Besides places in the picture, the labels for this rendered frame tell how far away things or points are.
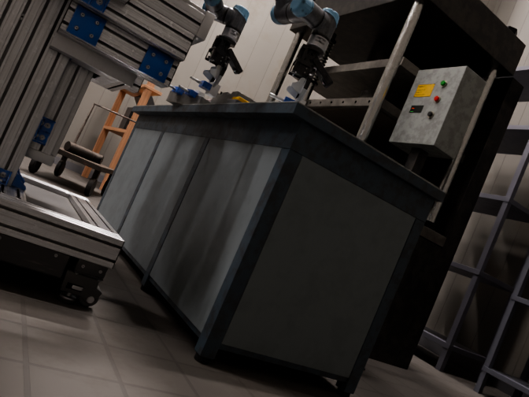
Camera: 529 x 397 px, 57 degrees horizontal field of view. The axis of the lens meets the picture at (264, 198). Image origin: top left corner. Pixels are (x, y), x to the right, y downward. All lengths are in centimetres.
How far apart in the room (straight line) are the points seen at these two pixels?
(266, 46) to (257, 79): 61
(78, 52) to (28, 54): 15
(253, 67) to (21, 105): 765
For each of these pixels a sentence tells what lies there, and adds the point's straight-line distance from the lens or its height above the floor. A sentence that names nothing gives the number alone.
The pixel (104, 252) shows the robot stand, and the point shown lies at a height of 18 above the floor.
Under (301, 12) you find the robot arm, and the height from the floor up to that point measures 117.
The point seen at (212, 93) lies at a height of 86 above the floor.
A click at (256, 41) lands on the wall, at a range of 928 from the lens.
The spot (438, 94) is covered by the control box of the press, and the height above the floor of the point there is 132.
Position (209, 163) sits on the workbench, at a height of 57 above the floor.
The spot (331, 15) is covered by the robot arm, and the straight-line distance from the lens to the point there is 191.
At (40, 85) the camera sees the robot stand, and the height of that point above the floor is 56.
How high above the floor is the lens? 44
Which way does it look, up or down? 3 degrees up
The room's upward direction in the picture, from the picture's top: 24 degrees clockwise
